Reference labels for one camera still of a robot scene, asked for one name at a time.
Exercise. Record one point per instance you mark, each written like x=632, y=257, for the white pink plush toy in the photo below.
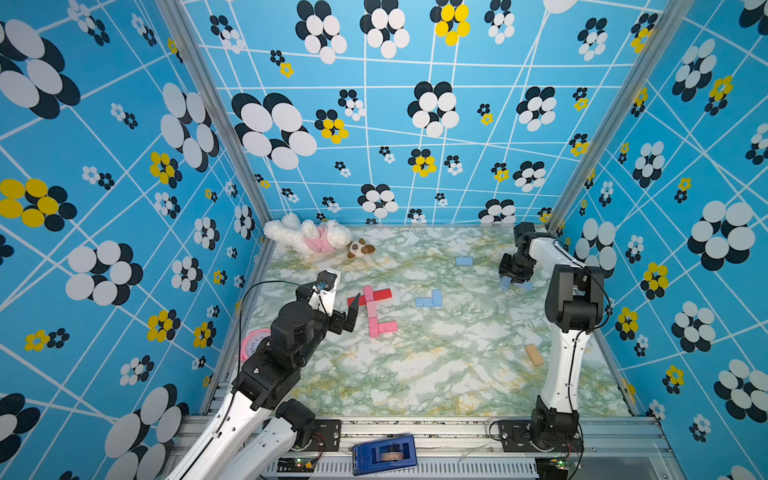
x=306, y=237

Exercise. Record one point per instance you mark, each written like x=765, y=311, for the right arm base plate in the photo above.
x=515, y=437

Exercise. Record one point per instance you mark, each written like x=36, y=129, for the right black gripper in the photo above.
x=504, y=271

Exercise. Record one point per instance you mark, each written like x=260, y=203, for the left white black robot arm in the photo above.
x=257, y=424

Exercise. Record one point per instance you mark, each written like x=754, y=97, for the left circuit board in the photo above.
x=297, y=465

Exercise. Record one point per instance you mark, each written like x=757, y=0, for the blue box device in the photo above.
x=384, y=455

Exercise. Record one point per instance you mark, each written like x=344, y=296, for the wooden block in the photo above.
x=534, y=355

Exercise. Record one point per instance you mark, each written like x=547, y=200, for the aluminium front rail frame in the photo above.
x=461, y=448

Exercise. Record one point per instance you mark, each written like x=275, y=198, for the small brown white plush dog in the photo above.
x=360, y=248

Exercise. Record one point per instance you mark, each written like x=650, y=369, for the pink alarm clock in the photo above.
x=251, y=343

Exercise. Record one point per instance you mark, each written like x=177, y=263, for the right circuit board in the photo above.
x=549, y=465

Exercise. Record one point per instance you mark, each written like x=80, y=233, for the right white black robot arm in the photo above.
x=574, y=307

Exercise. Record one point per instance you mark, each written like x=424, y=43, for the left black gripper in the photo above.
x=340, y=321

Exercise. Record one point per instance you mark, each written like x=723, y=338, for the red block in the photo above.
x=354, y=300
x=381, y=295

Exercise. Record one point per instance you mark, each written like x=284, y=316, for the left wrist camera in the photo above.
x=323, y=291

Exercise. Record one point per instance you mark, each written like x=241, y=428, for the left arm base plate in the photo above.
x=325, y=436

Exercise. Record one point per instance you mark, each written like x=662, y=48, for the circuit board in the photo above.
x=297, y=465
x=549, y=465

